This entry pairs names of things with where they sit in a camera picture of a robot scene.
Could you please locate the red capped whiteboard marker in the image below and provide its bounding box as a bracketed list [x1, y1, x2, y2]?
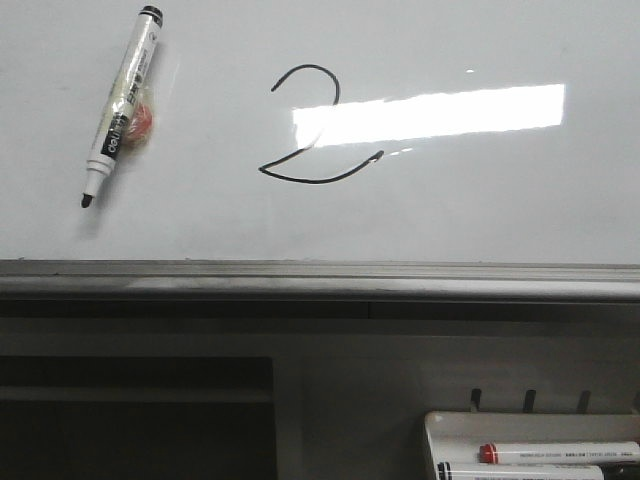
[478, 441, 639, 465]

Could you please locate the white marker tray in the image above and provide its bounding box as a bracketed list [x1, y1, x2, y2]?
[423, 412, 639, 479]

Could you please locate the white whiteboard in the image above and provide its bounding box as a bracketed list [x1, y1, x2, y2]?
[1, 1, 639, 301]

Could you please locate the black capped whiteboard marker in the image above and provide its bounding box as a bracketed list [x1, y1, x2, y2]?
[437, 462, 605, 480]

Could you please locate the white black whiteboard marker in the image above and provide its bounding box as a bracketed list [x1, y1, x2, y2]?
[81, 5, 163, 208]

